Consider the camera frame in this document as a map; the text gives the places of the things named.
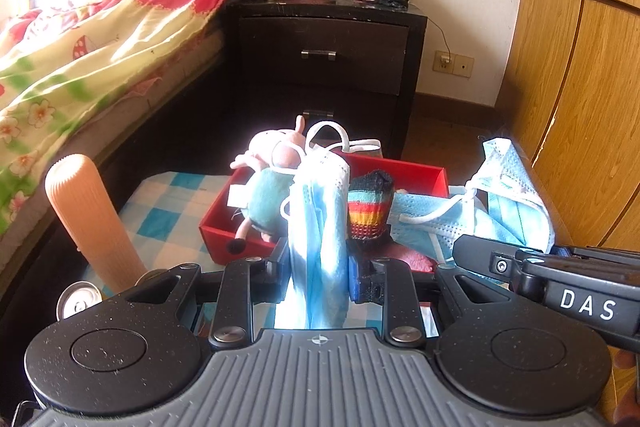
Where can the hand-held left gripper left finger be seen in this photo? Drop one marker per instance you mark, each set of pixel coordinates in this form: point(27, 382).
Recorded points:
point(277, 274)

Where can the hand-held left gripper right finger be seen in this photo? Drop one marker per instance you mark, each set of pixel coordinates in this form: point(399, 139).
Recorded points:
point(357, 279)

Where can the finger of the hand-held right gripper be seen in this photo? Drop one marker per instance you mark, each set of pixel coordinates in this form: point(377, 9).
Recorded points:
point(482, 257)

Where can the blue face mask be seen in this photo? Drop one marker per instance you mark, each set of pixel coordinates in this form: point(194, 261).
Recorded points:
point(430, 217)
point(520, 207)
point(320, 232)

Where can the red box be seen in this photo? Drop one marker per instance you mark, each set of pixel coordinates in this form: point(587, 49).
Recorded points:
point(220, 222)

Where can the rainbow striped sock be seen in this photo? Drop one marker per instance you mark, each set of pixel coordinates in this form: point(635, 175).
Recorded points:
point(370, 207)

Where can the pink pig plush toy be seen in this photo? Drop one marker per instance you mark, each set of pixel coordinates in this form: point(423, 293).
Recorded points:
point(267, 197)

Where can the blue white checkered cushion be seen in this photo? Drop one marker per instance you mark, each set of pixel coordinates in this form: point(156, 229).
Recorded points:
point(170, 207)

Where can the dark nightstand drawer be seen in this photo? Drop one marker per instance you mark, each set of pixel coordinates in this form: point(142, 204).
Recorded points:
point(370, 117)
point(350, 57)

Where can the orange ribbed cylinder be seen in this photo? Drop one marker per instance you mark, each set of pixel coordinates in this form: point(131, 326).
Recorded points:
point(90, 217)

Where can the metal can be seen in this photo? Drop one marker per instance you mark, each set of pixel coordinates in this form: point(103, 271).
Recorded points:
point(77, 299)

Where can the dark wooden nightstand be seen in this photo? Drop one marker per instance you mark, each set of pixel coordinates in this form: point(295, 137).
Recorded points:
point(325, 72)

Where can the wooden wardrobe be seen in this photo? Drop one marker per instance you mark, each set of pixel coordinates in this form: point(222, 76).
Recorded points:
point(575, 57)

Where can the dark crumpled item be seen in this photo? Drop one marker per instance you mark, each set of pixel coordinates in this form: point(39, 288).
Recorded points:
point(395, 1)

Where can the floral printed quilt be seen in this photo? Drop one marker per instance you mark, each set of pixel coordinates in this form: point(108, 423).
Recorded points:
point(100, 57)

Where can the beige wall socket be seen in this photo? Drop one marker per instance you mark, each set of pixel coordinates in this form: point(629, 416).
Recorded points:
point(452, 64)

